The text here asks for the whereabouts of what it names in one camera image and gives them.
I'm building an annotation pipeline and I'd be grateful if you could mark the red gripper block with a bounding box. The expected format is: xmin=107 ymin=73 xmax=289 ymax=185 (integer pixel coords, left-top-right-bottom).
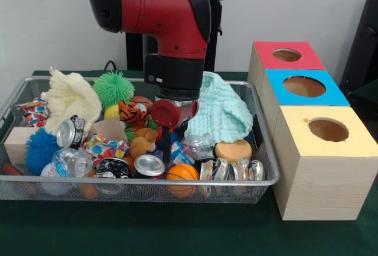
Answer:
xmin=150 ymin=98 xmax=200 ymax=164

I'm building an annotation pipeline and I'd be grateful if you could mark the crushed clear bottle blue label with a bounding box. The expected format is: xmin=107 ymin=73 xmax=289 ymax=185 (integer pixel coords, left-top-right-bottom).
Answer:
xmin=170 ymin=133 xmax=216 ymax=165

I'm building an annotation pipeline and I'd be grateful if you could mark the small tiger plush toy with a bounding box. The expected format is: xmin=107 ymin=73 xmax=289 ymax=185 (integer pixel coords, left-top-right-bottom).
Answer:
xmin=118 ymin=99 xmax=152 ymax=127

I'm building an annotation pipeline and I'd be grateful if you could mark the wooden box with three holes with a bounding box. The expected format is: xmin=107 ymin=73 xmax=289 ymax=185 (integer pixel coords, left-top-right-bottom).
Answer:
xmin=247 ymin=41 xmax=378 ymax=221

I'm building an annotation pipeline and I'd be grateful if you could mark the small orange basketball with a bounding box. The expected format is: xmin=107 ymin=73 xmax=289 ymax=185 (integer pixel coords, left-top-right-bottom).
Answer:
xmin=166 ymin=163 xmax=200 ymax=199

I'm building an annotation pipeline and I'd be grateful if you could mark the mint green knitted cloth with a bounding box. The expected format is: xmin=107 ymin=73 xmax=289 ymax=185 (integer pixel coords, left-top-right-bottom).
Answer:
xmin=185 ymin=71 xmax=254 ymax=144

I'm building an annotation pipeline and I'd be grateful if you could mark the round orange sponge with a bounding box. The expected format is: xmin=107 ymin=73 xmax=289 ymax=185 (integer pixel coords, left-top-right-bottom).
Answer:
xmin=214 ymin=140 xmax=253 ymax=164

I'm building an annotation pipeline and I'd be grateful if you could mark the crushed flattened drink can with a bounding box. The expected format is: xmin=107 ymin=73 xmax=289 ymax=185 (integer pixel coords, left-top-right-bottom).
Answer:
xmin=199 ymin=158 xmax=266 ymax=182

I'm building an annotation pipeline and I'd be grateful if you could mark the green spiky rubber ball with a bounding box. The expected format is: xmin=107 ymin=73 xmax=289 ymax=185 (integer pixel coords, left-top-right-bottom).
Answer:
xmin=93 ymin=71 xmax=135 ymax=109

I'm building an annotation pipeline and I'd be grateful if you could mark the dark green table cloth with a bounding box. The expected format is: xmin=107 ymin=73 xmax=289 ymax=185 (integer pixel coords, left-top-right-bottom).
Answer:
xmin=350 ymin=80 xmax=378 ymax=127
xmin=0 ymin=69 xmax=378 ymax=256

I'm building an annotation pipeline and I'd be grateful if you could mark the cream knitted cloth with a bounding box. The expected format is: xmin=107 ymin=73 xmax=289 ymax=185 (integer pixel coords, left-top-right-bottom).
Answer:
xmin=40 ymin=66 xmax=103 ymax=135

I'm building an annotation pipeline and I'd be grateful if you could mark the blue spiky rubber ball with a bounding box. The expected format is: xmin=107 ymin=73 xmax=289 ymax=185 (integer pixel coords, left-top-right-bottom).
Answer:
xmin=24 ymin=128 xmax=58 ymax=168

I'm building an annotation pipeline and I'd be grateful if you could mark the plain wooden block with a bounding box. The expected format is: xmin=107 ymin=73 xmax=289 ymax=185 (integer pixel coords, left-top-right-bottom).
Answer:
xmin=4 ymin=127 xmax=39 ymax=164

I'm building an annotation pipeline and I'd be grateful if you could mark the black floor stand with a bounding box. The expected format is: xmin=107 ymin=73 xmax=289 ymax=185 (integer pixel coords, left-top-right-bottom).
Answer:
xmin=338 ymin=0 xmax=378 ymax=91

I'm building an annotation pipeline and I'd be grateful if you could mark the shallow wire mesh bin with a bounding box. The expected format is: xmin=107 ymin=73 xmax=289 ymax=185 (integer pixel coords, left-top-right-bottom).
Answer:
xmin=0 ymin=75 xmax=281 ymax=205

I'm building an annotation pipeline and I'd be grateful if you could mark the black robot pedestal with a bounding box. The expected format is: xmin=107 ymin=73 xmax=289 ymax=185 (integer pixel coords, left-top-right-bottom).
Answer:
xmin=125 ymin=0 xmax=237 ymax=72

